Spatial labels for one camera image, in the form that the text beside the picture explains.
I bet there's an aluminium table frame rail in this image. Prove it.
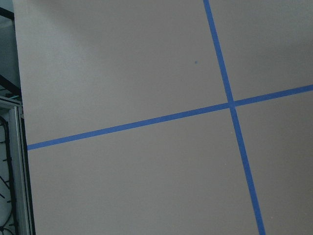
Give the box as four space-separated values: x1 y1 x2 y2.
0 97 36 235

